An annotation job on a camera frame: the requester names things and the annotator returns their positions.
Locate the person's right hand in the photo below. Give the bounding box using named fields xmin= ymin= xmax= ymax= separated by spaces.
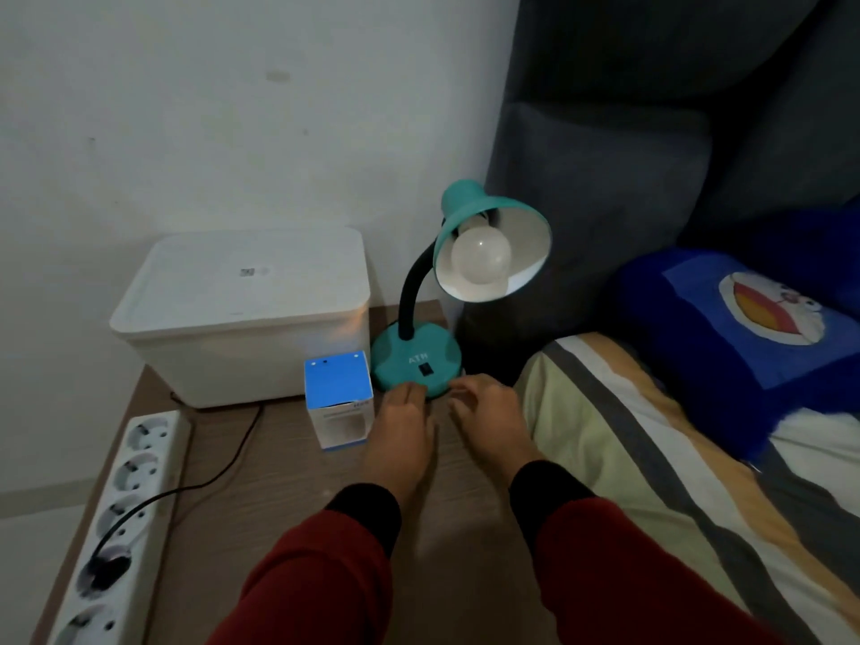
xmin=448 ymin=374 xmax=546 ymax=483

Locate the person's left hand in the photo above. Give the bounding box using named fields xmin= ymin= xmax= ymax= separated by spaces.
xmin=365 ymin=382 xmax=438 ymax=506

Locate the person's left forearm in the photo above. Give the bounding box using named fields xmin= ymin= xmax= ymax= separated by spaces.
xmin=207 ymin=482 xmax=404 ymax=645

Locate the person's right forearm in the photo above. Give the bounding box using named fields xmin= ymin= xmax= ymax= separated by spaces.
xmin=508 ymin=459 xmax=788 ymax=645

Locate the teal gooseneck desk lamp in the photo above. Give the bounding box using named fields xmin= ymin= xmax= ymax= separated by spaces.
xmin=371 ymin=180 xmax=552 ymax=400

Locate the small blue white carton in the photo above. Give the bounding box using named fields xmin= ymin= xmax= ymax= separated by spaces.
xmin=304 ymin=350 xmax=376 ymax=455

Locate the white round light bulb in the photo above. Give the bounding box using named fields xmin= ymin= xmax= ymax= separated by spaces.
xmin=449 ymin=225 xmax=513 ymax=284

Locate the white plastic storage box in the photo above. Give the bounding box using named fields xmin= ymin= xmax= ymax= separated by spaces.
xmin=126 ymin=307 xmax=372 ymax=409

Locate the striped bed sheet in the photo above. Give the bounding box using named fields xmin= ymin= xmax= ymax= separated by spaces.
xmin=513 ymin=331 xmax=860 ymax=645

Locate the blue cartoon pillow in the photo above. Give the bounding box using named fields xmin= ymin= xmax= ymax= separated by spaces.
xmin=607 ymin=204 xmax=860 ymax=465

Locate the white power strip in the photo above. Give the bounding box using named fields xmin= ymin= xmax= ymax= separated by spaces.
xmin=45 ymin=409 xmax=193 ymax=645

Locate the dark grey padded headboard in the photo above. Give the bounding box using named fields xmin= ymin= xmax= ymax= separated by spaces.
xmin=462 ymin=0 xmax=860 ymax=391

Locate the black power plug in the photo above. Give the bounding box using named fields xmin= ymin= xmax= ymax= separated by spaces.
xmin=83 ymin=552 xmax=133 ymax=593

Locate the black power cable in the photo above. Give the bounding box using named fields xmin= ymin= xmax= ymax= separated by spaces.
xmin=90 ymin=400 xmax=265 ymax=573

